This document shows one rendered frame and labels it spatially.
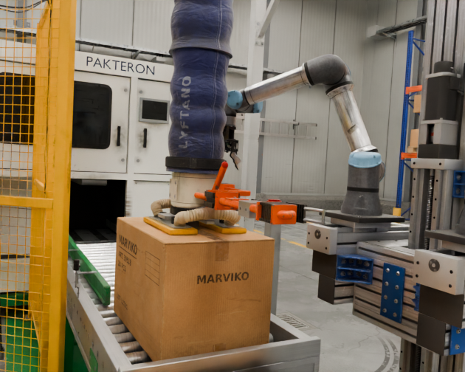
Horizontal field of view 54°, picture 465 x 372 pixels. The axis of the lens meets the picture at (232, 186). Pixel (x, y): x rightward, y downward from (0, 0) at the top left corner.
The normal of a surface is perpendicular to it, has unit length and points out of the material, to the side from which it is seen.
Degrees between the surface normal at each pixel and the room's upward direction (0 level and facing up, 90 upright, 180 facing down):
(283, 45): 90
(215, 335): 90
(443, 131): 90
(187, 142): 75
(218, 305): 90
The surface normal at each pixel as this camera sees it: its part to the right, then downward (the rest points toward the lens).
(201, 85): 0.16, -0.15
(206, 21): 0.16, 0.11
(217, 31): 0.62, 0.26
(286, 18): 0.45, 0.07
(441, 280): -0.89, -0.03
